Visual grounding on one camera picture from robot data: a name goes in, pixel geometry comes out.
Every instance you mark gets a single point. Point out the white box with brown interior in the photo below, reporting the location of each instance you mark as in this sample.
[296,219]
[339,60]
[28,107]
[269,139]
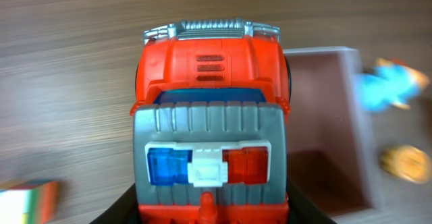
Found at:
[331,147]

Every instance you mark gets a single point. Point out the red toy fire truck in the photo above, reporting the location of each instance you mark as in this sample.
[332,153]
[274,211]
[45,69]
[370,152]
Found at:
[209,123]

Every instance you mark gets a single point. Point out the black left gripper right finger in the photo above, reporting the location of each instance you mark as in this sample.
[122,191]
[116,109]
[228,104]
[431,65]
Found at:
[302,210]

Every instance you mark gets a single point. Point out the yellow round plastic toy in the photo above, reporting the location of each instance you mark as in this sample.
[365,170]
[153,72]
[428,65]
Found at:
[406,162]

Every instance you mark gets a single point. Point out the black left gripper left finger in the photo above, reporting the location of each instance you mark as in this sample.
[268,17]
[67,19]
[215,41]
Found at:
[123,211]

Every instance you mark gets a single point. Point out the blue and orange duck toy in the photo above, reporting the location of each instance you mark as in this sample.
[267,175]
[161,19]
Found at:
[392,83]

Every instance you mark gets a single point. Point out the colourful puzzle cube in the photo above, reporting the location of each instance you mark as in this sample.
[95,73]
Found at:
[29,202]

